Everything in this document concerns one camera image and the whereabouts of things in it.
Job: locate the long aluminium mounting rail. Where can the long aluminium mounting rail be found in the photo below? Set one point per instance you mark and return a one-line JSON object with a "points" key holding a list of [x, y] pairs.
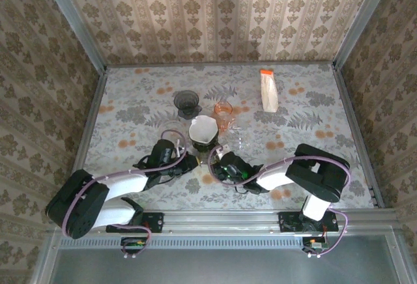
{"points": [[221, 222]]}

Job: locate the green glass dripper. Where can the green glass dripper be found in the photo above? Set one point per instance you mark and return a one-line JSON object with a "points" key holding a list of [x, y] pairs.
{"points": [[205, 145]]}

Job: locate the grey metal sheet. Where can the grey metal sheet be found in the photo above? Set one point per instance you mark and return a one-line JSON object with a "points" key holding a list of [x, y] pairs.
{"points": [[228, 267]]}

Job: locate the orange glass carafe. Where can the orange glass carafe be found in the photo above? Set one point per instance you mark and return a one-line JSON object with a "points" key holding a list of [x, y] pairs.
{"points": [[224, 111]]}

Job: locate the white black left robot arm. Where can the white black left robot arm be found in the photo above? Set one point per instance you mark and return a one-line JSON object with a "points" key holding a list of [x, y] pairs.
{"points": [[123, 183]]}

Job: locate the clear ribbed glass carafe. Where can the clear ribbed glass carafe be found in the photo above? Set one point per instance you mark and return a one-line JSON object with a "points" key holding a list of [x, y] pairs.
{"points": [[241, 140]]}

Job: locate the white paper coffee filter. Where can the white paper coffee filter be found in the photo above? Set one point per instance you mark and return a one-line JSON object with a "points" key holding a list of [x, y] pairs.
{"points": [[202, 129]]}

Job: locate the aluminium table edge rail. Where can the aluminium table edge rail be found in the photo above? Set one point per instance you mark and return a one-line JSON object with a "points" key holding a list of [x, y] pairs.
{"points": [[221, 65], [86, 134], [356, 134]]}

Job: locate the coffee filter pack orange label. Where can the coffee filter pack orange label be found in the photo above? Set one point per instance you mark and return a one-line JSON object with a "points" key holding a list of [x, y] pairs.
{"points": [[268, 92]]}

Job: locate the aluminium corner post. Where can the aluminium corner post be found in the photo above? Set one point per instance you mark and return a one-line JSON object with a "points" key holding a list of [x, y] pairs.
{"points": [[79, 20], [358, 20]]}

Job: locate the floral patterned table cover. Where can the floral patterned table cover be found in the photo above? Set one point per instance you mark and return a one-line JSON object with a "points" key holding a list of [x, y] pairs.
{"points": [[130, 101]]}

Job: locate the grey glass dripper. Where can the grey glass dripper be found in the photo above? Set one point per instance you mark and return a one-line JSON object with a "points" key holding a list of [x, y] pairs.
{"points": [[186, 101]]}

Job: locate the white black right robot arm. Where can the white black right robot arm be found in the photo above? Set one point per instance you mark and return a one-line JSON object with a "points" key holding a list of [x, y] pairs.
{"points": [[277, 175]]}

